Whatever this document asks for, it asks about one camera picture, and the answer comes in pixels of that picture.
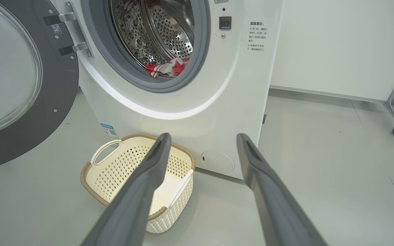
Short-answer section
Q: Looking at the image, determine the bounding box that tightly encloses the blue energy label sticker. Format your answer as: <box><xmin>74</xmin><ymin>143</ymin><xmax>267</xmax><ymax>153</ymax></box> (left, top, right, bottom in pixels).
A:
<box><xmin>100</xmin><ymin>123</ymin><xmax>119</xmax><ymax>140</ymax></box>

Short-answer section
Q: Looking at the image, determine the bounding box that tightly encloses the printed text notice sticker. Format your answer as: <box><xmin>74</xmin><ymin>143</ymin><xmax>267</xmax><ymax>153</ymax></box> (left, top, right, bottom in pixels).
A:
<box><xmin>247</xmin><ymin>21</ymin><xmax>269</xmax><ymax>52</ymax></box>

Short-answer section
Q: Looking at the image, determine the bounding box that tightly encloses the red and white garment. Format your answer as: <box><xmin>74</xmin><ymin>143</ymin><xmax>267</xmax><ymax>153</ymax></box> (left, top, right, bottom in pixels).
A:
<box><xmin>145</xmin><ymin>57</ymin><xmax>191</xmax><ymax>78</ymax></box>

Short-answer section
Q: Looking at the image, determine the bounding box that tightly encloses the white board panel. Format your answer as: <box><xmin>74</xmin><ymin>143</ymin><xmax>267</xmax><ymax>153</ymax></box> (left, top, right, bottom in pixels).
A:
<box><xmin>271</xmin><ymin>0</ymin><xmax>394</xmax><ymax>103</ymax></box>

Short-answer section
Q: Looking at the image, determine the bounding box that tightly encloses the white front-load washing machine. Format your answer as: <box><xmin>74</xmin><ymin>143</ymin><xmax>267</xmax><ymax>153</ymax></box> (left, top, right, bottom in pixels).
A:
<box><xmin>48</xmin><ymin>0</ymin><xmax>285</xmax><ymax>180</ymax></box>

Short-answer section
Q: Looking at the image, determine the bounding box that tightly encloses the metal door hinge bracket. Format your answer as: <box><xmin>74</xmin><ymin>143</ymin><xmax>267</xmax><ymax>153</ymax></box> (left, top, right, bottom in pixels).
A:
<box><xmin>43</xmin><ymin>1</ymin><xmax>93</xmax><ymax>58</ymax></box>

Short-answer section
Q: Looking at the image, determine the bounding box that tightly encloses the perforated steel washer drum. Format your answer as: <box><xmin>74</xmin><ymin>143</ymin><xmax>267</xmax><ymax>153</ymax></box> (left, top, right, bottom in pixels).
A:
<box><xmin>109</xmin><ymin>0</ymin><xmax>195</xmax><ymax>77</ymax></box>

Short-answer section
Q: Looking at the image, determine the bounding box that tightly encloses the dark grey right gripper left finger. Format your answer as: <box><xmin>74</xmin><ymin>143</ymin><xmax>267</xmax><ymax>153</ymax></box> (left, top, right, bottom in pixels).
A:
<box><xmin>81</xmin><ymin>133</ymin><xmax>172</xmax><ymax>246</ymax></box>

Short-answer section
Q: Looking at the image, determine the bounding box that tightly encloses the black round glass washer door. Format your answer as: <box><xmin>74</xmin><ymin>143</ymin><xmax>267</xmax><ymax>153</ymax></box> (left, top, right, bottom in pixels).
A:
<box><xmin>0</xmin><ymin>0</ymin><xmax>79</xmax><ymax>172</ymax></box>

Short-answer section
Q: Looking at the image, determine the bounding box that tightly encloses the round white filter cover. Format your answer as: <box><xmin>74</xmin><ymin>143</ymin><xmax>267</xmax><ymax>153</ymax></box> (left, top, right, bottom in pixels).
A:
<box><xmin>201</xmin><ymin>150</ymin><xmax>235</xmax><ymax>174</ymax></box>

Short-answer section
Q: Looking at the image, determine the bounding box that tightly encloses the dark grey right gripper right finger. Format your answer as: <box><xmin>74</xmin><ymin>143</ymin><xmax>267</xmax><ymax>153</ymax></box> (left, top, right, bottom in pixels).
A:
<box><xmin>236</xmin><ymin>133</ymin><xmax>327</xmax><ymax>246</ymax></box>

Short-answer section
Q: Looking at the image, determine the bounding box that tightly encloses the cream perforated laundry basket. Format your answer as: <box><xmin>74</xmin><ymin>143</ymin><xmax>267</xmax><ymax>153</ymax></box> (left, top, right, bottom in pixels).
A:
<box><xmin>80</xmin><ymin>133</ymin><xmax>196</xmax><ymax>234</ymax></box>

